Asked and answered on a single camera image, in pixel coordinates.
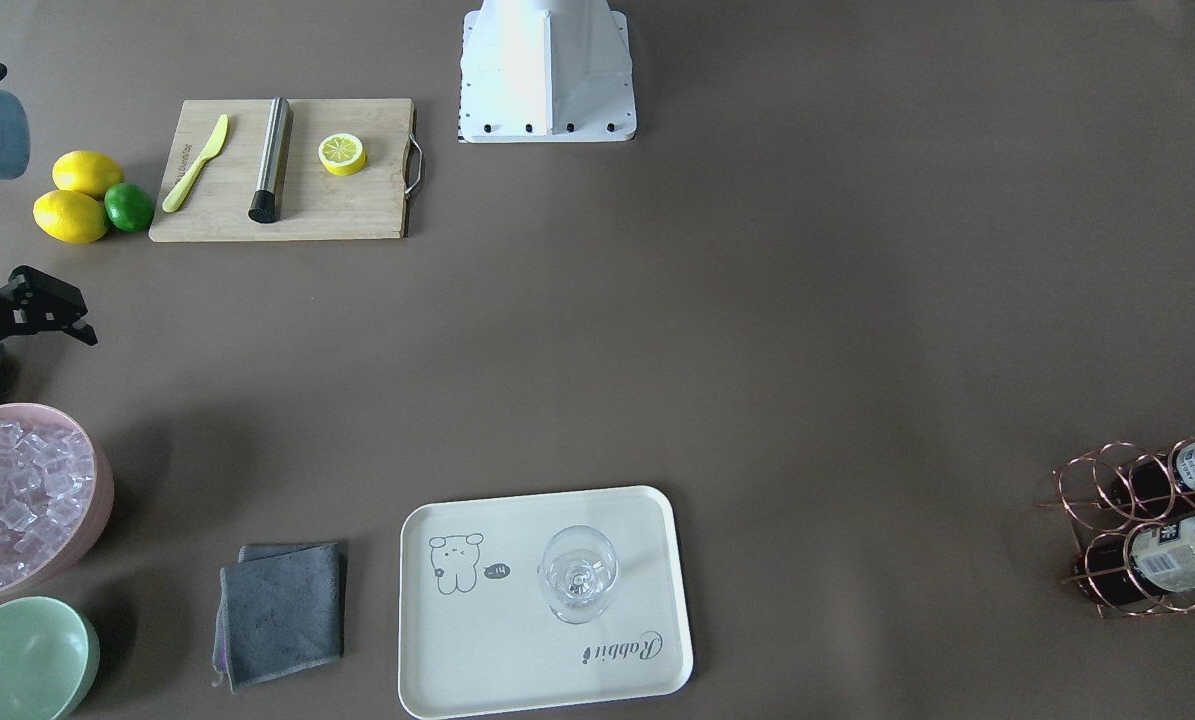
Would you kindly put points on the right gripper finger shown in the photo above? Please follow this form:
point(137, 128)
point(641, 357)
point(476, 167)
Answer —
point(39, 302)

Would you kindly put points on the copper wire bottle basket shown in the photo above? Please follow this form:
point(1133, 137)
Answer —
point(1096, 494)

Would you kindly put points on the yellow lemon lower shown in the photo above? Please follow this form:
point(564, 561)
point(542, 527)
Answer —
point(70, 216)

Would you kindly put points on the yellow lemon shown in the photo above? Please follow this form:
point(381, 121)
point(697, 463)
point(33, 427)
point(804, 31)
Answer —
point(70, 216)
point(89, 172)

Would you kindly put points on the green lime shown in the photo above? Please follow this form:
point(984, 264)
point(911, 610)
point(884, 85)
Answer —
point(128, 208)

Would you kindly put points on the yellow lemon upper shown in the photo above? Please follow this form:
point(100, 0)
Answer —
point(89, 172)

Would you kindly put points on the yellow plastic knife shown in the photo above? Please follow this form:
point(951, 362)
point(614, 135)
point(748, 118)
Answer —
point(211, 149)

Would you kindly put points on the pink bowl of ice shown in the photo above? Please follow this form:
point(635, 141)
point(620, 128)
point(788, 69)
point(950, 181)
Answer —
point(56, 494)

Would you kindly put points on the steel muddler black tip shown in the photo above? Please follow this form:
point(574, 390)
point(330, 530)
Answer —
point(263, 207)

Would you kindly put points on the bamboo cutting board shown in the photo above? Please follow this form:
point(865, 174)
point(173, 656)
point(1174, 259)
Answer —
point(312, 204)

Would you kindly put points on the half lemon slice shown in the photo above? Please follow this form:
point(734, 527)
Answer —
point(342, 154)

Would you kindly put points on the mint green bowl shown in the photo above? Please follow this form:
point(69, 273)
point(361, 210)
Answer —
point(49, 657)

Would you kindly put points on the grey folded cloth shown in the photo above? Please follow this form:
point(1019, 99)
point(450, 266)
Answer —
point(280, 612)

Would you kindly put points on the cream rabbit tray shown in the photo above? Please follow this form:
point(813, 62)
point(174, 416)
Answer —
point(479, 625)

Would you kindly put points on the clear wine glass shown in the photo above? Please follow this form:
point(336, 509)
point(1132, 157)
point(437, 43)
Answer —
point(579, 574)

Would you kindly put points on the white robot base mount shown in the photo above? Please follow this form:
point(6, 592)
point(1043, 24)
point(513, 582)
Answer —
point(546, 72)

